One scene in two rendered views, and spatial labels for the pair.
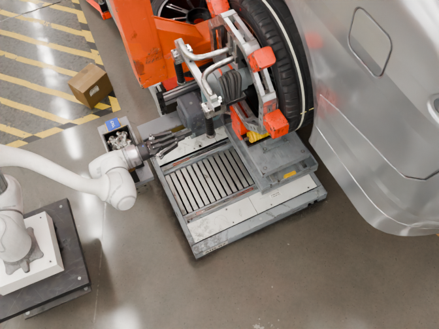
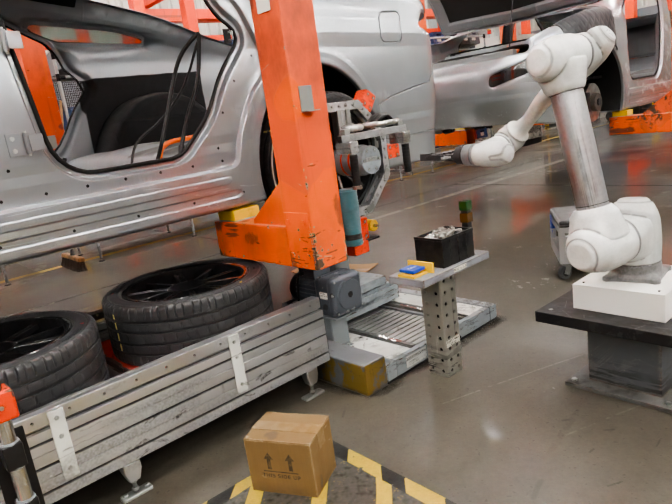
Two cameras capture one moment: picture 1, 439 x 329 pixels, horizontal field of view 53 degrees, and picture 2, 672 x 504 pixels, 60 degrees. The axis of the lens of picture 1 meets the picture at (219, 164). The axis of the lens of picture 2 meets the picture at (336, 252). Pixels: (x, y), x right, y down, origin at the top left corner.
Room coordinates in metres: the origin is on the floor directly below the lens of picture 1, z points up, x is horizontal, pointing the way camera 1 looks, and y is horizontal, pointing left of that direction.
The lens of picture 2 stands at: (2.52, 2.39, 1.09)
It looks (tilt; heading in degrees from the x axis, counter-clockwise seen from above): 13 degrees down; 247
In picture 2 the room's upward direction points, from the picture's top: 8 degrees counter-clockwise
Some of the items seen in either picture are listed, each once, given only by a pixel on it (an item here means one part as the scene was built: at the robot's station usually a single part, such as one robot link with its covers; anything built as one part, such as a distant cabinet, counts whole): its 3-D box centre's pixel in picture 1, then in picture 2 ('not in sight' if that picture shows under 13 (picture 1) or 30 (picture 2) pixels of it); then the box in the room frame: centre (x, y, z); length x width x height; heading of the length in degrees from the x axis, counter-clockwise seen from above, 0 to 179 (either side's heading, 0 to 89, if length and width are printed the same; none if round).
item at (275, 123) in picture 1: (275, 124); (388, 151); (1.06, -0.25, 0.85); 0.09 x 0.08 x 0.07; 19
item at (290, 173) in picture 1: (269, 146); (341, 299); (1.41, -0.31, 0.13); 0.50 x 0.36 x 0.10; 19
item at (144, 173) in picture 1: (125, 152); (440, 266); (1.29, 0.48, 0.44); 0.43 x 0.17 x 0.03; 19
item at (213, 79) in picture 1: (226, 79); (355, 160); (1.33, -0.08, 0.85); 0.21 x 0.14 x 0.14; 109
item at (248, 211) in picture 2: not in sight; (238, 212); (1.90, -0.17, 0.71); 0.14 x 0.14 x 0.05; 19
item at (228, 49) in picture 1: (203, 40); (342, 122); (1.41, 0.00, 1.03); 0.19 x 0.18 x 0.11; 109
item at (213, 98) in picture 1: (223, 71); (373, 117); (1.22, -0.06, 1.03); 0.19 x 0.18 x 0.11; 109
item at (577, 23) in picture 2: not in sight; (582, 39); (-1.45, -1.35, 1.36); 0.71 x 0.30 x 0.51; 19
